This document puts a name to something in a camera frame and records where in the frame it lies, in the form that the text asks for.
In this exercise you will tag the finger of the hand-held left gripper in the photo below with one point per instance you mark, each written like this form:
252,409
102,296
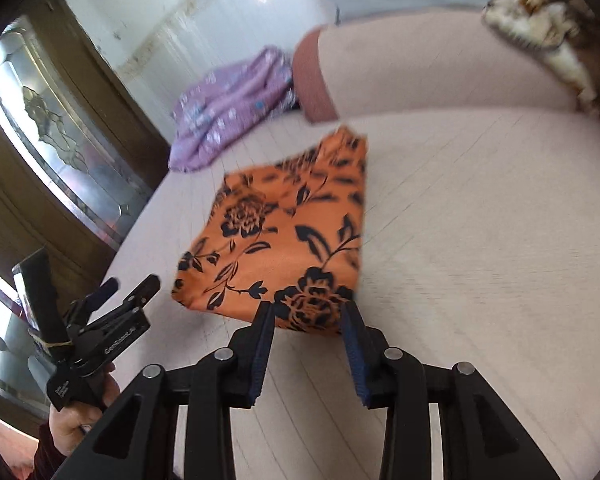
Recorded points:
144,291
105,291

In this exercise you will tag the person's left forearm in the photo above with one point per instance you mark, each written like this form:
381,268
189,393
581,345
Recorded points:
47,455

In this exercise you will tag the pink pillow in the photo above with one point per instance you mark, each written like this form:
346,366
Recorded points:
430,65

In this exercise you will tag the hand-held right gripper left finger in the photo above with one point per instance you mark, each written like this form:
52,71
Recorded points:
262,355

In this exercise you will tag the person's left hand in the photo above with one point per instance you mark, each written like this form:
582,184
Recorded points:
77,422

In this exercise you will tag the purple floral cloth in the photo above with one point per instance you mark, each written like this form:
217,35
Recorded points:
220,105

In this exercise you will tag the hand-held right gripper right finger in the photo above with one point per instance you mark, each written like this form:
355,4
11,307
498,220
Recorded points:
354,355

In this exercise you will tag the orange floral small garment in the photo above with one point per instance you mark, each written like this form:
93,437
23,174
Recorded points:
280,240

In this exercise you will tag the tan and white fur blanket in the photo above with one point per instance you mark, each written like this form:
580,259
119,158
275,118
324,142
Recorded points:
530,15

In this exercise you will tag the brown door with glass panel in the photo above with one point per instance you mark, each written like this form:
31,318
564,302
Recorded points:
10,195

